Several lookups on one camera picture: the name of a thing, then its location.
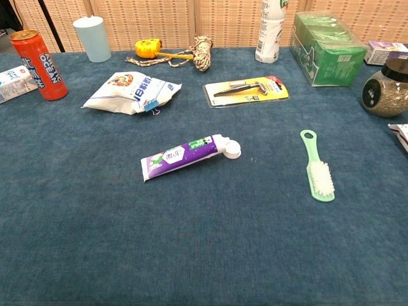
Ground purple white toothpaste tube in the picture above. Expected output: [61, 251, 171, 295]
[140, 134, 242, 183]

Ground blue binder clip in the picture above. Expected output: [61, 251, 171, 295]
[143, 99, 161, 115]

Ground razor in yellow blister pack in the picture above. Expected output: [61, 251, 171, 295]
[203, 75, 291, 109]

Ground blue table cloth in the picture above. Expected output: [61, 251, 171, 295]
[0, 47, 408, 306]

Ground white bag blue print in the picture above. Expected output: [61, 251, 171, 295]
[81, 71, 183, 115]

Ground yellow tape measure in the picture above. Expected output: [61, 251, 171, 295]
[135, 38, 194, 61]

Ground green brush white bristles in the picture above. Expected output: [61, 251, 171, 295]
[299, 129, 336, 203]

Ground white plastic drink bottle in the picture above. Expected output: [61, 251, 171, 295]
[254, 0, 286, 64]

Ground bamboo folding screen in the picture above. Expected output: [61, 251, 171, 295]
[8, 0, 408, 54]

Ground green wrapped tissue pack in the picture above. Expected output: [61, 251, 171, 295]
[289, 11, 368, 87]

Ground light blue plastic cup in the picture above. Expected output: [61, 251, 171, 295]
[72, 15, 112, 64]

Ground red Arctic Ocean can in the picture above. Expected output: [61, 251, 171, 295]
[9, 29, 69, 101]

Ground glass jar black lid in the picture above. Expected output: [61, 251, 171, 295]
[361, 58, 408, 118]

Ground red white snack packet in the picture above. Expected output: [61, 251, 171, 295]
[387, 123, 408, 153]

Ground black tripod stand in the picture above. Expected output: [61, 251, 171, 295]
[37, 0, 66, 53]

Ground small purple white carton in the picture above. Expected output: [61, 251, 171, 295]
[363, 40, 408, 66]

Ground white blue milk carton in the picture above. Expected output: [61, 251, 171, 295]
[0, 65, 39, 105]

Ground coiled beige patterned rope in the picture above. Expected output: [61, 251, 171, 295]
[125, 35, 214, 73]

